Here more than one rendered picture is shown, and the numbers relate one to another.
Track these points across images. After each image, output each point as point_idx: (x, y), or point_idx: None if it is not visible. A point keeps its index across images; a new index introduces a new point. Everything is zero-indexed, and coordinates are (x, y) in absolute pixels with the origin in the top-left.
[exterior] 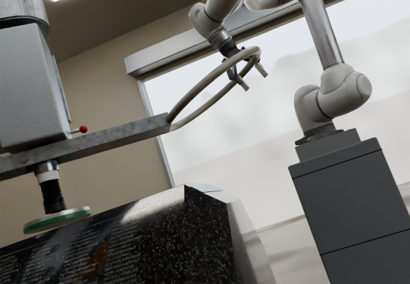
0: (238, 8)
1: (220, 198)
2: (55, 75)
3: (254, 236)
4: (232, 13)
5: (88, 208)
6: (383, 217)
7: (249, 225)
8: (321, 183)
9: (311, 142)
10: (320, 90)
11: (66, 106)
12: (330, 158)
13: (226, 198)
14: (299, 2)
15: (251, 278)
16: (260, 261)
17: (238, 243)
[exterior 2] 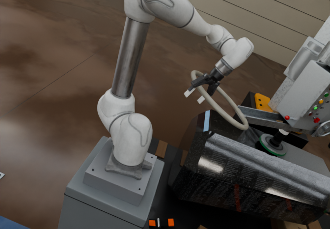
0: (209, 43)
1: (200, 115)
2: (316, 90)
3: (188, 146)
4: (213, 47)
5: (261, 140)
6: None
7: (191, 140)
8: None
9: None
10: (134, 111)
11: (305, 108)
12: None
13: (199, 120)
14: (148, 22)
15: (189, 130)
16: (186, 147)
17: (193, 122)
